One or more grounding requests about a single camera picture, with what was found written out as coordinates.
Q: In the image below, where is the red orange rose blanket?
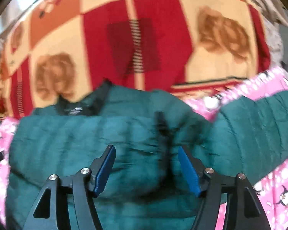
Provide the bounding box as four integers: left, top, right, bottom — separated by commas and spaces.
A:
0, 0, 271, 118

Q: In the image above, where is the pink penguin blanket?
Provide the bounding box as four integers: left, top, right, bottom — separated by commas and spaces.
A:
0, 67, 288, 229

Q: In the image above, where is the dark green puffer jacket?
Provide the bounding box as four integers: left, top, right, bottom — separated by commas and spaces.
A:
6, 85, 288, 229

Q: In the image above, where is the beige fringed curtain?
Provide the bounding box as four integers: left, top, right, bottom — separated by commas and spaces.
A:
252, 0, 288, 27

